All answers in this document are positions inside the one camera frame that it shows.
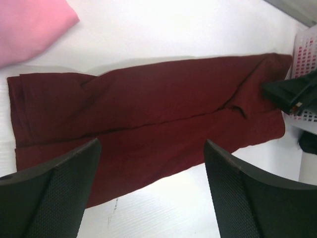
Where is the white plastic basket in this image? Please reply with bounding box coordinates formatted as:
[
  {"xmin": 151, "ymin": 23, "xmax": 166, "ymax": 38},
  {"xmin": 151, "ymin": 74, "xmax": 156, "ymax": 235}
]
[{"xmin": 284, "ymin": 26, "xmax": 317, "ymax": 134}]

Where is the black t shirt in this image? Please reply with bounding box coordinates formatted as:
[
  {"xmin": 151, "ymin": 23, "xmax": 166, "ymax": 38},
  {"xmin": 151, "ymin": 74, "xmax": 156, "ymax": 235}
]
[{"xmin": 298, "ymin": 131, "xmax": 317, "ymax": 155}]

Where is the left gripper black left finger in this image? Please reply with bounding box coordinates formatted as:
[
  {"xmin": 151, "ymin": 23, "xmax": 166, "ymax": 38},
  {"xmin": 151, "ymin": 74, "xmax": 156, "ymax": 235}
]
[{"xmin": 0, "ymin": 139, "xmax": 102, "ymax": 238}]

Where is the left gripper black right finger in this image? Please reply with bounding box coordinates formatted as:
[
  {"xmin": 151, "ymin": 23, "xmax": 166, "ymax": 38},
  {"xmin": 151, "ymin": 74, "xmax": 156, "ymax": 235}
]
[{"xmin": 204, "ymin": 140, "xmax": 317, "ymax": 238}]

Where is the pink folded t shirt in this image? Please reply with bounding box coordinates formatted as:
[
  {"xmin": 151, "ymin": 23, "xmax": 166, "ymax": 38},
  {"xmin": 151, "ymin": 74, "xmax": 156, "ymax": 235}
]
[{"xmin": 0, "ymin": 0, "xmax": 79, "ymax": 67}]

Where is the dark red t shirt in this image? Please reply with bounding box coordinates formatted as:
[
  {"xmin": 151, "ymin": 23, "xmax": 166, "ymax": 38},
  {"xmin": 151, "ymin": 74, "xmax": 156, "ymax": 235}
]
[{"xmin": 7, "ymin": 53, "xmax": 293, "ymax": 207}]

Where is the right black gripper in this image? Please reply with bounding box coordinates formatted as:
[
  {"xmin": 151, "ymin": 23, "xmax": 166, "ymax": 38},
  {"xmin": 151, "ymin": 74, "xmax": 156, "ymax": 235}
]
[{"xmin": 262, "ymin": 71, "xmax": 317, "ymax": 116}]

